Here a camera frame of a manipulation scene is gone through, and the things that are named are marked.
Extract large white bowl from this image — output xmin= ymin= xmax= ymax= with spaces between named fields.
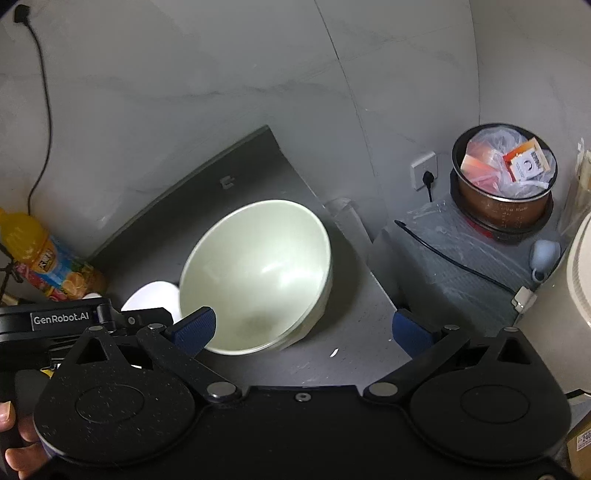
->
xmin=179 ymin=200 xmax=332 ymax=356

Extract person's left hand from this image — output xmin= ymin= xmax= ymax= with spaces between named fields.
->
xmin=0 ymin=401 xmax=49 ymax=479

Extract small white plate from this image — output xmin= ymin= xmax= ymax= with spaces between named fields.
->
xmin=121 ymin=281 xmax=181 ymax=323

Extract yellow snack packet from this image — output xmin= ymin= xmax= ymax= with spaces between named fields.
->
xmin=40 ymin=368 xmax=56 ymax=378

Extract orange juice bottle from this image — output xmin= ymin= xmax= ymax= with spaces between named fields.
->
xmin=1 ymin=210 xmax=106 ymax=302

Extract grey ribbed mat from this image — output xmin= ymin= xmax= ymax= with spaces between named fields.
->
xmin=369 ymin=197 xmax=564 ymax=336

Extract red rice cooker base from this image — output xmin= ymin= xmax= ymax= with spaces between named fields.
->
xmin=450 ymin=171 xmax=554 ymax=244

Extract brown cooker inner pot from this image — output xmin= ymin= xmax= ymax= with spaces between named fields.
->
xmin=450 ymin=123 xmax=558 ymax=236

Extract cardboard box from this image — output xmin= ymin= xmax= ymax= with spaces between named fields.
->
xmin=567 ymin=413 xmax=591 ymax=480

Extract plastic bag with packets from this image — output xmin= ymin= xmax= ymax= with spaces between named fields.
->
xmin=460 ymin=126 xmax=557 ymax=199

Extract wooden chopstick packets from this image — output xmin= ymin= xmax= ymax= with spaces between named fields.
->
xmin=574 ymin=140 xmax=590 ymax=214

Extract black appliance cable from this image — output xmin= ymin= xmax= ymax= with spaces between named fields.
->
xmin=393 ymin=219 xmax=517 ymax=294

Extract lower white wall socket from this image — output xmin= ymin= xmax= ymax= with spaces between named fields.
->
xmin=410 ymin=151 xmax=438 ymax=191

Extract black power cable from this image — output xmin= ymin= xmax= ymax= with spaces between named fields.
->
xmin=13 ymin=4 xmax=54 ymax=217

